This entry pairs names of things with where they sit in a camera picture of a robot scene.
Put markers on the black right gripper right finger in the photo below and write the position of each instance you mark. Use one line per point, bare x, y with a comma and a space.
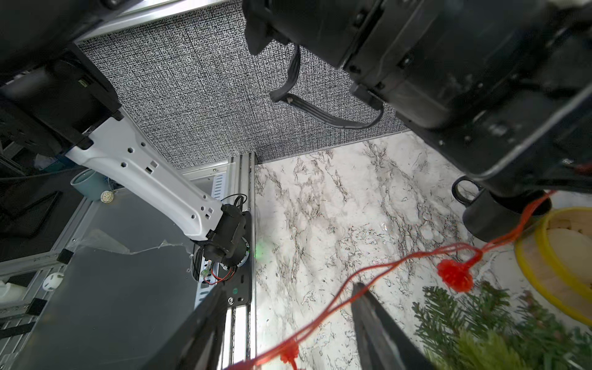
381, 343

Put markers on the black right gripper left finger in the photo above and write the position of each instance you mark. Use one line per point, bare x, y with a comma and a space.
198, 342

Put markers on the small green christmas tree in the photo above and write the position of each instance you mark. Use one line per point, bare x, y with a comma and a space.
481, 330

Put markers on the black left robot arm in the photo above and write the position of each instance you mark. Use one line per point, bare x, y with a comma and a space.
502, 89

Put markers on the black mug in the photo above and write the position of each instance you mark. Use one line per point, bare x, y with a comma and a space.
488, 216

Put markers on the yellow bamboo steamer basket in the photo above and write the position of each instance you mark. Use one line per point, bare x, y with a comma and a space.
542, 268

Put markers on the white steamed bun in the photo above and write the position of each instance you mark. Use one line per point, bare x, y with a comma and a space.
573, 251

